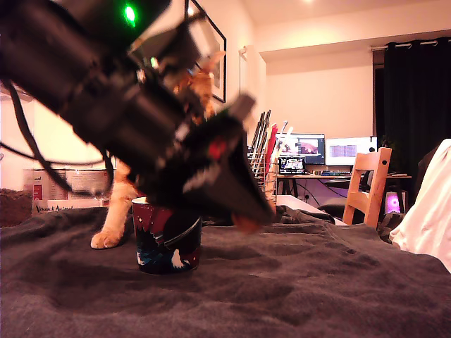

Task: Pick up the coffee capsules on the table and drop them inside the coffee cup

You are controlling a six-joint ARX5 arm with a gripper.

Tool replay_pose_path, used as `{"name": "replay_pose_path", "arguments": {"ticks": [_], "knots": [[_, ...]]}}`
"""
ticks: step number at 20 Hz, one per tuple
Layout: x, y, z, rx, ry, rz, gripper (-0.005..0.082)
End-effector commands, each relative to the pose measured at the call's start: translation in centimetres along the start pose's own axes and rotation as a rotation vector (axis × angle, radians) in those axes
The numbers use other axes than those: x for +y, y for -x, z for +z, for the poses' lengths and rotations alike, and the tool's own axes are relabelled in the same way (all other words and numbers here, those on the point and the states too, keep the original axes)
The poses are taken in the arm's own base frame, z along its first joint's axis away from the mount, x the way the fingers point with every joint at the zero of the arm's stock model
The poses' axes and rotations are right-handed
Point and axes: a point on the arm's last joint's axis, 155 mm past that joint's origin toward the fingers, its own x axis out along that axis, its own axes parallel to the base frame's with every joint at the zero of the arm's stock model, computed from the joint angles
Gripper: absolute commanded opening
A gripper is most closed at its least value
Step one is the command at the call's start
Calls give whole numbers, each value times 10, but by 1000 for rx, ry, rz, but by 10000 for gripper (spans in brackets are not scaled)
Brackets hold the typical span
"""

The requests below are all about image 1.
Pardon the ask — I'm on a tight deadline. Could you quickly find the red kitchen utensil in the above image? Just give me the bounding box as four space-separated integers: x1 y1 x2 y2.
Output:
264 123 280 170

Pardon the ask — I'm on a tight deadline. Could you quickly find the small lit screen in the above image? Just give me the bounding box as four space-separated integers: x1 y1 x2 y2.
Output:
278 156 307 176

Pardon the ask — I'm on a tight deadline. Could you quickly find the dark red space print mug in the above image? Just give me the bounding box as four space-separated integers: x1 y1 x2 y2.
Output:
130 196 203 276

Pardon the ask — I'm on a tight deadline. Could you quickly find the monitor showing video windows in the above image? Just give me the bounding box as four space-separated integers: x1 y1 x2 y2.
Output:
274 132 326 165

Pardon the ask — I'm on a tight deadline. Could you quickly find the wooden desk with black legs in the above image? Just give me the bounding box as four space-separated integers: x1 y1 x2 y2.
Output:
276 173 413 208

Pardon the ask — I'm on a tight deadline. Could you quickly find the ginger cat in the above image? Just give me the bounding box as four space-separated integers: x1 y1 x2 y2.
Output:
90 49 226 250

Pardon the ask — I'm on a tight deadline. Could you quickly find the white labelled tin can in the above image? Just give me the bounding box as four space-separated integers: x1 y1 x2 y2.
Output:
32 169 68 201
66 170 113 200

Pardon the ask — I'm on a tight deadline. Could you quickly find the monitor showing spreadsheet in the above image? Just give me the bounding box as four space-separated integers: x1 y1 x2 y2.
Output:
325 136 378 167

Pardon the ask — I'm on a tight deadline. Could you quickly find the white cardboard can tray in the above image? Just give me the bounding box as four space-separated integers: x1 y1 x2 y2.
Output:
31 198 111 216

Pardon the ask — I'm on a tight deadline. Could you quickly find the dark grey knitted cloth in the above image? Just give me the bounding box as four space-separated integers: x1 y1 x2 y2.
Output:
0 204 451 338

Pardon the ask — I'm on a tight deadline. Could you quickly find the light wooden chair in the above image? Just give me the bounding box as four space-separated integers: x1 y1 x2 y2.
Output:
342 146 393 229

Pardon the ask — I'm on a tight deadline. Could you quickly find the computer case with lit fan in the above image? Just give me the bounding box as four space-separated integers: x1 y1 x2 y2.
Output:
383 189 408 215

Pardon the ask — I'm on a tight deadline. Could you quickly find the clear kibble container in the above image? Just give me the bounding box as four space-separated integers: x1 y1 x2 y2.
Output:
0 188 33 228

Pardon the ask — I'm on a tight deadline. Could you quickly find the white curtain rod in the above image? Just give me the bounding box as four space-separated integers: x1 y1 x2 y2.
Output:
369 40 451 51

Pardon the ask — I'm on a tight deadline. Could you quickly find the dark green curtain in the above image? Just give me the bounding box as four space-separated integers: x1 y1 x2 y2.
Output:
373 37 451 208

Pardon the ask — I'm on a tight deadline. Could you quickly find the white crumpled cloth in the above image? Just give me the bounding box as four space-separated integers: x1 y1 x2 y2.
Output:
389 138 451 274

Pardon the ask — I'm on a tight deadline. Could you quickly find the chrome wire utensil rack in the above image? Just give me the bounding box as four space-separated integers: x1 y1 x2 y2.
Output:
248 147 278 212

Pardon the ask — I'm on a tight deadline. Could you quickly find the dark long utensil handle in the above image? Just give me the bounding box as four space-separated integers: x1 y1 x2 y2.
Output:
257 109 273 156
250 111 267 156

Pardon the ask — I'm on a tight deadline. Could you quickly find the grey metal utensil handle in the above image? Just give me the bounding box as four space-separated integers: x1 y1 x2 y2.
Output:
276 120 290 156

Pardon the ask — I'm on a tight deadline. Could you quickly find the white utensil handle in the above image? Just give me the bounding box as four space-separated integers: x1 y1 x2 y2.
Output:
281 125 295 156

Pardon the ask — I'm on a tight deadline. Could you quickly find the black framed wall picture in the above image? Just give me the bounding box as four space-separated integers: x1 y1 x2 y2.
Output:
183 0 228 104

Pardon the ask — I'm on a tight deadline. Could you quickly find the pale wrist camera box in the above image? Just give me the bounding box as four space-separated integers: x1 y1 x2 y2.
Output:
128 16 221 77

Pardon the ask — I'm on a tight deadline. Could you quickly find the thin black cable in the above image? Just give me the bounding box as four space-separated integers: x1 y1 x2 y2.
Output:
0 142 109 167

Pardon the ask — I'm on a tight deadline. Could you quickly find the thick black cable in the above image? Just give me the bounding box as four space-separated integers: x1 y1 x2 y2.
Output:
0 79 116 198

